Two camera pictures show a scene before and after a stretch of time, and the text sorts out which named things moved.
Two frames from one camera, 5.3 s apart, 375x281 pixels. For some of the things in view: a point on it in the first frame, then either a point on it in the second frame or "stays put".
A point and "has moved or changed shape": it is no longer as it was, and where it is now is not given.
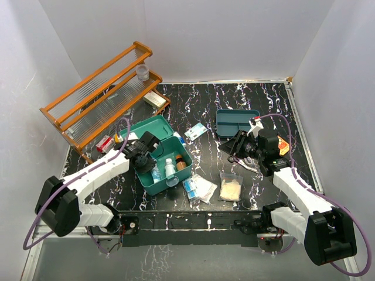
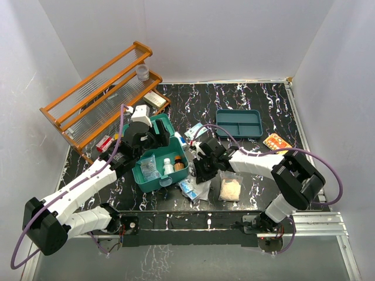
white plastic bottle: x=170 y=168 stays put
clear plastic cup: x=142 y=72 stays put
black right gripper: x=242 y=139 → x=201 y=175
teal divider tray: x=229 y=122 stays put
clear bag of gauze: x=199 y=188 has moved or changed shape
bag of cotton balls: x=230 y=187 stays put
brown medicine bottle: x=180 y=163 stays put
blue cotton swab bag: x=156 y=173 has moved or changed shape
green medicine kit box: x=172 y=164 stays put
